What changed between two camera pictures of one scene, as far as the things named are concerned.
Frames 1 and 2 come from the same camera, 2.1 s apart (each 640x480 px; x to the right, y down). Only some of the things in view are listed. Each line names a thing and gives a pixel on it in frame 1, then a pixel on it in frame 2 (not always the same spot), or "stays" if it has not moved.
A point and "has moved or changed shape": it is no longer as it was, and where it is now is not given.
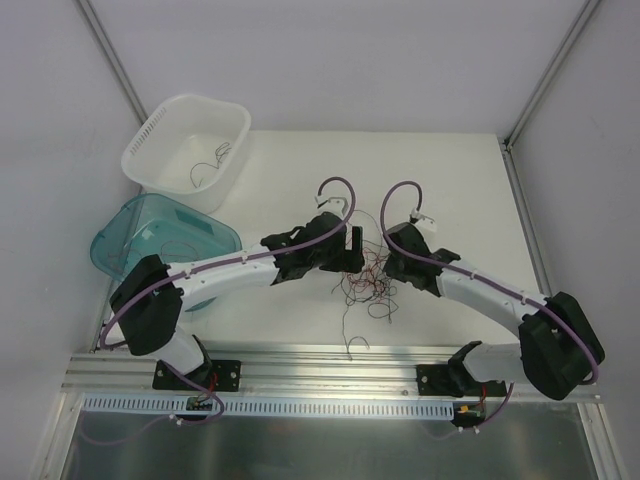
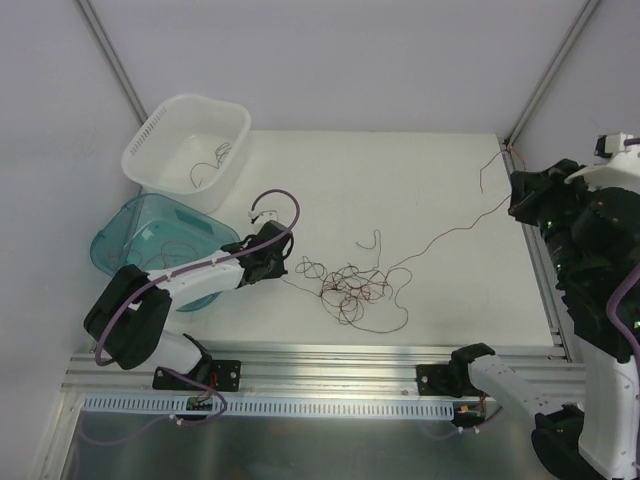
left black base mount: (214, 376) stays
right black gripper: (395, 262) -> (523, 198)
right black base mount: (438, 380) stays
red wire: (162, 249) -> (177, 249)
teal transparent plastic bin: (151, 224) stays
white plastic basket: (189, 149) stays
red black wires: (372, 289) has moved or changed shape
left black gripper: (356, 248) -> (273, 265)
